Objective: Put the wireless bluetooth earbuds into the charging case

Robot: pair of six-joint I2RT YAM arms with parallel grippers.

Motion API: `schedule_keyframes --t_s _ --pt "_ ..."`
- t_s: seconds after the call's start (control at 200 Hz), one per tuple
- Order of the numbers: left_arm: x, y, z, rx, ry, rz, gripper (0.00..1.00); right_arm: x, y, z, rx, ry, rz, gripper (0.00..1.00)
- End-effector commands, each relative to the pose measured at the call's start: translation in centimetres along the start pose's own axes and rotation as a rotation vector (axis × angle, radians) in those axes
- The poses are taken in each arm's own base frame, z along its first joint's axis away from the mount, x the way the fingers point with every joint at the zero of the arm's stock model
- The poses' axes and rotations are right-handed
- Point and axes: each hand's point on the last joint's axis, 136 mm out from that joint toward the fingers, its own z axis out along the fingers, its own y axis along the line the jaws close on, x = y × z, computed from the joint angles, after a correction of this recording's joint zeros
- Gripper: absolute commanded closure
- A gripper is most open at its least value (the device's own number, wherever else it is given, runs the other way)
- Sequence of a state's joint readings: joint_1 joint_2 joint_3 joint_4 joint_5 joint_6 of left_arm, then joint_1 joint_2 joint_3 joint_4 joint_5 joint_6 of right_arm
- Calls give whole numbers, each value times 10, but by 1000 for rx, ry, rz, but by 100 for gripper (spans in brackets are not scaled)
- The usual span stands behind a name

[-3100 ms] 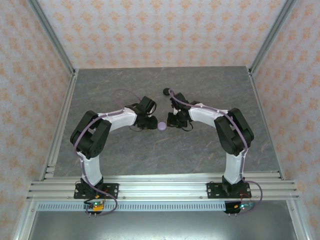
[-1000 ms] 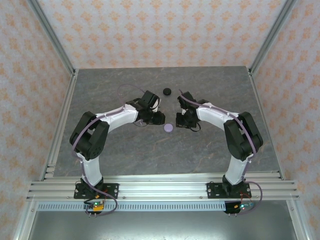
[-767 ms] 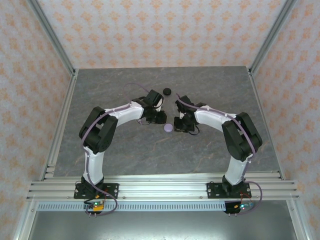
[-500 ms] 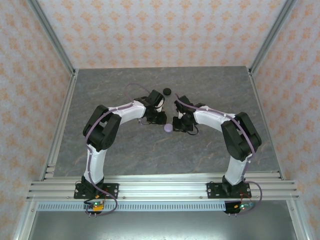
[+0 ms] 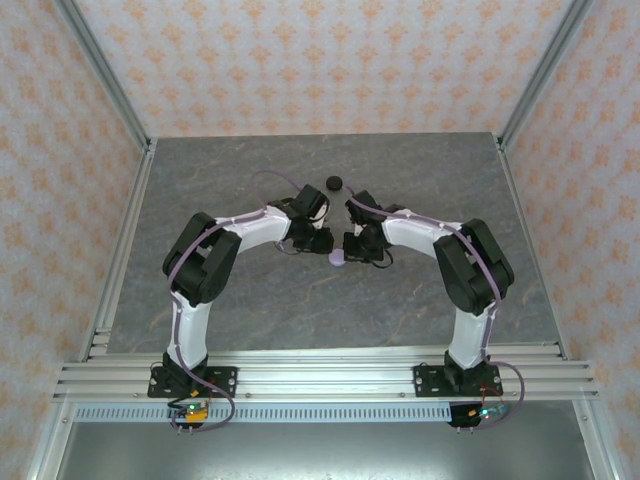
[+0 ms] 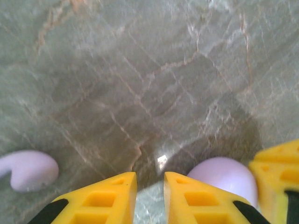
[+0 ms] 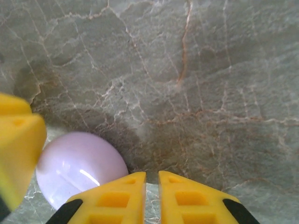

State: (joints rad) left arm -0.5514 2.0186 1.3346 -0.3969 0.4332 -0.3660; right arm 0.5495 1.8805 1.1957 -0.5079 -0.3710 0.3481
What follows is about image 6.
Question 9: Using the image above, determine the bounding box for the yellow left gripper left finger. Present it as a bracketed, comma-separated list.
[27, 172, 138, 224]

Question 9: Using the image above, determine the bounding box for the lavender earbud charging case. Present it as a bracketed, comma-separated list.
[186, 157, 259, 210]

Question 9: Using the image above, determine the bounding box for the lavender wireless earbud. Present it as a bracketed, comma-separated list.
[0, 150, 60, 193]

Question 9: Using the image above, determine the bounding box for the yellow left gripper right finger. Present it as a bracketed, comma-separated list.
[163, 172, 271, 224]

